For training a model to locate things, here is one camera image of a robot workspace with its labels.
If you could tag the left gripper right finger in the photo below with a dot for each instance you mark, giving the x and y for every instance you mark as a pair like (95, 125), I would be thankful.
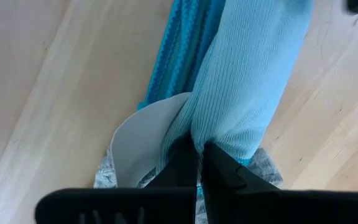
(225, 186)

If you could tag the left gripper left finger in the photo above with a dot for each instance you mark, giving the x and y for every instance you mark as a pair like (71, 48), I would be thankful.
(179, 174)

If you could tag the grey waffle towel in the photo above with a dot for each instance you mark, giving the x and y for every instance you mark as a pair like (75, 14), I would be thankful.
(267, 169)

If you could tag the blue microfiber towel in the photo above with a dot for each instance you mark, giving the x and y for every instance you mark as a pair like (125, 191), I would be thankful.
(244, 77)

